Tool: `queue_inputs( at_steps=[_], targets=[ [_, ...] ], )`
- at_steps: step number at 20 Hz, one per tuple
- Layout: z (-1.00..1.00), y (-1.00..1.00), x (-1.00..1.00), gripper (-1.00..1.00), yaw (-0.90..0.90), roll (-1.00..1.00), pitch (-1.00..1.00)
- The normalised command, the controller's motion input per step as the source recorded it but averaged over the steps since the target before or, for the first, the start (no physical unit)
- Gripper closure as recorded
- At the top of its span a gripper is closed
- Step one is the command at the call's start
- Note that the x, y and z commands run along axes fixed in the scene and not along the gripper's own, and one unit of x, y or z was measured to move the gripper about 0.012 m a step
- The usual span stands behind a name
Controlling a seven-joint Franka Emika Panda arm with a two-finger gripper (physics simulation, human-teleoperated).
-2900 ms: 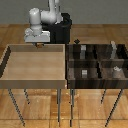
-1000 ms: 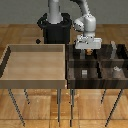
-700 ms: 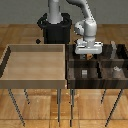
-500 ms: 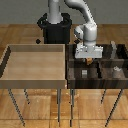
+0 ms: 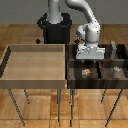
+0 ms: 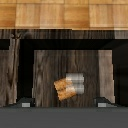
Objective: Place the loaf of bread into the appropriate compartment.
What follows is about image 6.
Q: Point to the brown loaf of bread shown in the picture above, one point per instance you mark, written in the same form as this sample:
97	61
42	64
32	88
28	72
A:
64	89

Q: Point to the silver grey can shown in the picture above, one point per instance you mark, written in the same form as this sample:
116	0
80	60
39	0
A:
77	82

